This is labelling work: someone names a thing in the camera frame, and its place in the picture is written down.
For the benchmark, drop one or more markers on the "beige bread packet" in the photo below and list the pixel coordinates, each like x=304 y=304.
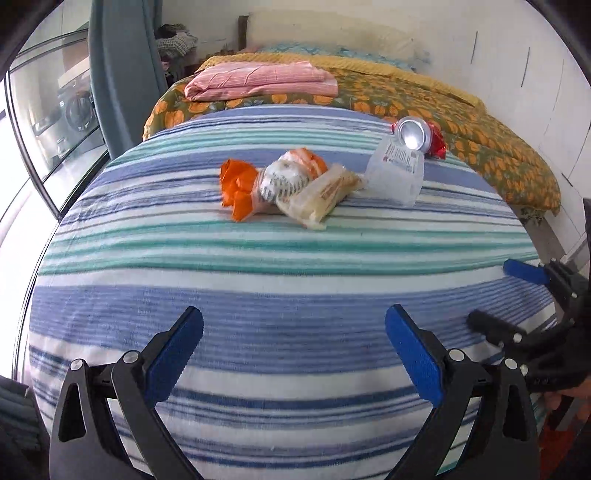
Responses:
x=323 y=194

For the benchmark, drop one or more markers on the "grey-blue curtain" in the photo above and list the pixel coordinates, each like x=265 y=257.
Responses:
x=120 y=69

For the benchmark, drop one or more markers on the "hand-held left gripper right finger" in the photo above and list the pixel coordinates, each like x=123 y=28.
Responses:
x=415 y=355

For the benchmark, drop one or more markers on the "pile of clothes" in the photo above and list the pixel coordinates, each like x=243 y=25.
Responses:
x=175 y=39

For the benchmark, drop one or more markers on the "cream headboard cushion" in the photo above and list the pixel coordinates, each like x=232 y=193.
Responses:
x=332 y=27

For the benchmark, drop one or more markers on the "clear plastic container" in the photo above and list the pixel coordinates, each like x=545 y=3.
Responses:
x=397 y=177

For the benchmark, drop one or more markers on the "person's right hand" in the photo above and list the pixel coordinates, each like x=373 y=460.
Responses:
x=577 y=393

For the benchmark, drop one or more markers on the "red drink can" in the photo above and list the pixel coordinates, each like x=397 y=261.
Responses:
x=415 y=136

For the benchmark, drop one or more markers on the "blue striped blanket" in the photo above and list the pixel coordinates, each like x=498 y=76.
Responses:
x=277 y=258

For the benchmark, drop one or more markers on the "washing machine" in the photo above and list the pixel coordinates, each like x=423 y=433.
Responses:
x=76 y=108

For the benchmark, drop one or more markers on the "pink striped folded sheet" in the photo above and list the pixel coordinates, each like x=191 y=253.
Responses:
x=258 y=81

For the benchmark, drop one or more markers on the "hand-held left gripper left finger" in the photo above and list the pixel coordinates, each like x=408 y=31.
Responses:
x=175 y=355

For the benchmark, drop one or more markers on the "blue floral pillow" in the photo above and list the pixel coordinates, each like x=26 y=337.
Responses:
x=323 y=50

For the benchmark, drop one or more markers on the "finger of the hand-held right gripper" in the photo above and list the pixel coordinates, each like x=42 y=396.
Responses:
x=494 y=325
x=524 y=271

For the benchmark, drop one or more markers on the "glass sliding door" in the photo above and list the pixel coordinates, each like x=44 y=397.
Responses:
x=32 y=138

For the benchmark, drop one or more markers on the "orange print quilt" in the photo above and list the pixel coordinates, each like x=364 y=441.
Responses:
x=485 y=138

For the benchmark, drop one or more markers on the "white printed food wrapper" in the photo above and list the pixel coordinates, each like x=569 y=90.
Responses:
x=286 y=177

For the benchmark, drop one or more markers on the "orange plastic bag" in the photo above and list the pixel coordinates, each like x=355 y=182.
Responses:
x=238 y=184

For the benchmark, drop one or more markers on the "floral bed sheet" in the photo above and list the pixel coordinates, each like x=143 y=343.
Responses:
x=535 y=216

